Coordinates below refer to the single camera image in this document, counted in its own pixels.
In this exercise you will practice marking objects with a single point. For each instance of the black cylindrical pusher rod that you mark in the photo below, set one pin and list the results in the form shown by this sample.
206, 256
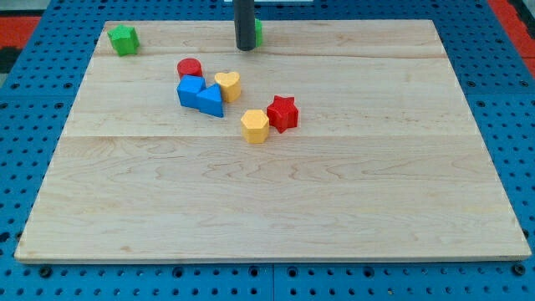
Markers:
244, 22

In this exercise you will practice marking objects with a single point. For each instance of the green block behind rod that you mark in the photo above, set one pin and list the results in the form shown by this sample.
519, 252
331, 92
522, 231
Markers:
258, 32

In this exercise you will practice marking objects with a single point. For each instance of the yellow heart block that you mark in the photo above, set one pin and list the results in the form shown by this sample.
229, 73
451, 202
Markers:
230, 85

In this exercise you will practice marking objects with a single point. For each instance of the red cylinder block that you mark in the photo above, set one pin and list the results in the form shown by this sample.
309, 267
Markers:
189, 66

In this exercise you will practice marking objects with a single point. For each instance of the blue cube block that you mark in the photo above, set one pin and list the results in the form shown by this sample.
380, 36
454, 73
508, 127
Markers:
187, 90

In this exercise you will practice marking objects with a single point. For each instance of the blue triangle block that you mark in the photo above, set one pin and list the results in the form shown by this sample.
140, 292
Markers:
209, 101

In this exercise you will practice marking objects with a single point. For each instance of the red star block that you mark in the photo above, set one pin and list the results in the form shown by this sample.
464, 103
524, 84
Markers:
283, 113

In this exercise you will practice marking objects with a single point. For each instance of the yellow hexagon block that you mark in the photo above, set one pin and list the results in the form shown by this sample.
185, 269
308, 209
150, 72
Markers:
255, 126

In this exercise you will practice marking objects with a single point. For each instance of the green star block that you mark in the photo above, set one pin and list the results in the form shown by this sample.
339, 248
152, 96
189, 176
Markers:
124, 40

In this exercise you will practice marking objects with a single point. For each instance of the light wooden board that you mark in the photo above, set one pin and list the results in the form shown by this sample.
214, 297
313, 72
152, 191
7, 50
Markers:
386, 165

